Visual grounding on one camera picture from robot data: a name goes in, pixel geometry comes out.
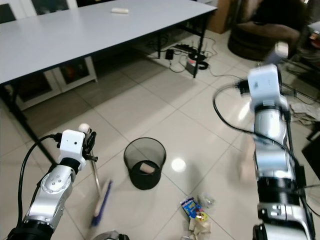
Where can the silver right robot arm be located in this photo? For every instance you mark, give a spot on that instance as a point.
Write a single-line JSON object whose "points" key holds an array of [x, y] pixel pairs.
{"points": [[272, 150]]}

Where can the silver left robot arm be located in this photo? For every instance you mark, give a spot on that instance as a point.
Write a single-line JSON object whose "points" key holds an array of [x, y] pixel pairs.
{"points": [[52, 185]]}

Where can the beige scrap in bin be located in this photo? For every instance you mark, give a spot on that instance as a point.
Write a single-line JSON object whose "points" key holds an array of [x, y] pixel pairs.
{"points": [[147, 167]]}

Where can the black mesh waste bin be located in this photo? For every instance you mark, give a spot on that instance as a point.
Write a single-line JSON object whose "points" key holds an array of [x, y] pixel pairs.
{"points": [[145, 180]]}

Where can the white cabinet with glass doors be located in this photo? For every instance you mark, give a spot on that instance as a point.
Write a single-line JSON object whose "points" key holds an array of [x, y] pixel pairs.
{"points": [[52, 79]]}

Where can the grey robot leg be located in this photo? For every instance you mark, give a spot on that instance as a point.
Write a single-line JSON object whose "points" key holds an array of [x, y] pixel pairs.
{"points": [[116, 236]]}

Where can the grey table with black legs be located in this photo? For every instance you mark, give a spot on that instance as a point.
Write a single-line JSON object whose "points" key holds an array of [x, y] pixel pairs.
{"points": [[95, 40]]}

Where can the blue snack packet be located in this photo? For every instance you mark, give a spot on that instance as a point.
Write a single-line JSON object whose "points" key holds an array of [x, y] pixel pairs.
{"points": [[191, 206]]}

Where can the black power adapter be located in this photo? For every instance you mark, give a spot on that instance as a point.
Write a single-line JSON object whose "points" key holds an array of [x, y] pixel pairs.
{"points": [[169, 54]]}

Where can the clear crumpled plastic wrapper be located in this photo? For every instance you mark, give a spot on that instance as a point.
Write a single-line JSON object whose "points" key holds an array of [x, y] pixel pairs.
{"points": [[206, 199]]}

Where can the black device with red face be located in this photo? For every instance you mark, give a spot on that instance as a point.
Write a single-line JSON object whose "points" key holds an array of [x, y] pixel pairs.
{"points": [[195, 62]]}

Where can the black power strip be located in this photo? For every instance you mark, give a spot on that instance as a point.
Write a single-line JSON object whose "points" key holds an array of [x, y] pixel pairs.
{"points": [[182, 47]]}

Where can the small white object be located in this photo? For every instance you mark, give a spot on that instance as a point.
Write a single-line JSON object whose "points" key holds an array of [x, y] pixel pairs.
{"points": [[120, 10]]}

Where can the beige crumpled paper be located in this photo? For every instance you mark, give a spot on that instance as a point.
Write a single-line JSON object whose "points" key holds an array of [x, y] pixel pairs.
{"points": [[201, 227]]}

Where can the brown cardboard box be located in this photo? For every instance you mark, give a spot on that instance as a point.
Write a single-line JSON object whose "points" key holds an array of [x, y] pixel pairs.
{"points": [[219, 17]]}

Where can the brown bean bag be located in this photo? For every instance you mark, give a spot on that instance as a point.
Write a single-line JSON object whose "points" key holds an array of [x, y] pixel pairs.
{"points": [[262, 40]]}

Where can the stack of papers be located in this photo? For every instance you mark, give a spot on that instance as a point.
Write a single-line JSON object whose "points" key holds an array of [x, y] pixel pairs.
{"points": [[307, 111]]}

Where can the black flat object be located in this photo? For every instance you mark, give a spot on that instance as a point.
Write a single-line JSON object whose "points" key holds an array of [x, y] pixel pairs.
{"points": [[311, 162]]}

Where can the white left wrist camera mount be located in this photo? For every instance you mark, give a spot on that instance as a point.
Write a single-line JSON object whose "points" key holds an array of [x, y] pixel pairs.
{"points": [[72, 147]]}

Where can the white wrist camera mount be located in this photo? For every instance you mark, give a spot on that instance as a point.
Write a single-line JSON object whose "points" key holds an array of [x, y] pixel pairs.
{"points": [[72, 147], [265, 85]]}

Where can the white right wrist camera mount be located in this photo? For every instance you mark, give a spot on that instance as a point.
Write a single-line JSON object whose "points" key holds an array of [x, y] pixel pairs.
{"points": [[265, 85]]}

